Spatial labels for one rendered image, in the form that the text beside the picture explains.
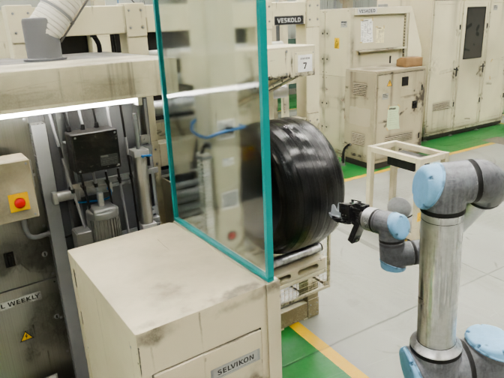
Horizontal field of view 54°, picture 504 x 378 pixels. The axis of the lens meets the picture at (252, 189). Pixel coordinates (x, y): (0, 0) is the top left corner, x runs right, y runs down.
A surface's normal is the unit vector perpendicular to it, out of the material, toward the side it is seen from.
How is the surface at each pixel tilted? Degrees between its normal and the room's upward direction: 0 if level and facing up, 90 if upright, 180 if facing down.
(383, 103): 90
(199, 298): 0
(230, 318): 90
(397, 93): 90
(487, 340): 3
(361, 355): 0
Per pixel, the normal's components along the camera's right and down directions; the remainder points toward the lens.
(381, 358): -0.04, -0.95
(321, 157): 0.43, -0.36
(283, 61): 0.56, 0.25
